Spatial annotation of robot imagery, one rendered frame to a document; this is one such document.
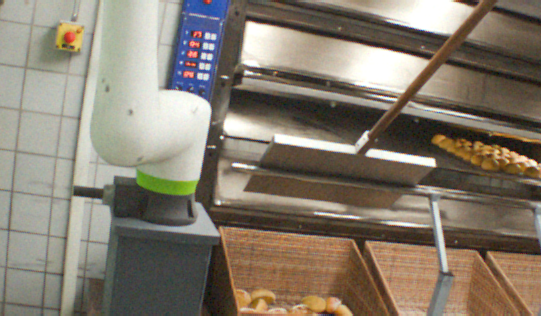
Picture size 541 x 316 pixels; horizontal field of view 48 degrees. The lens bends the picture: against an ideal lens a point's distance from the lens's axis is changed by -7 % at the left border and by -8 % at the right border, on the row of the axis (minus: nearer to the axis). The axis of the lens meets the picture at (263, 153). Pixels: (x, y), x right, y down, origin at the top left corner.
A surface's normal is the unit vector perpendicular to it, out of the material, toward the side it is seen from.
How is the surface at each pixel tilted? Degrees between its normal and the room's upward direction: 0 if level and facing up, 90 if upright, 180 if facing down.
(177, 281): 90
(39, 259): 90
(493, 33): 70
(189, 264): 90
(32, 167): 90
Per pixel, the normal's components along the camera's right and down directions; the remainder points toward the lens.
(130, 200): 0.30, 0.09
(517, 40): 0.29, -0.12
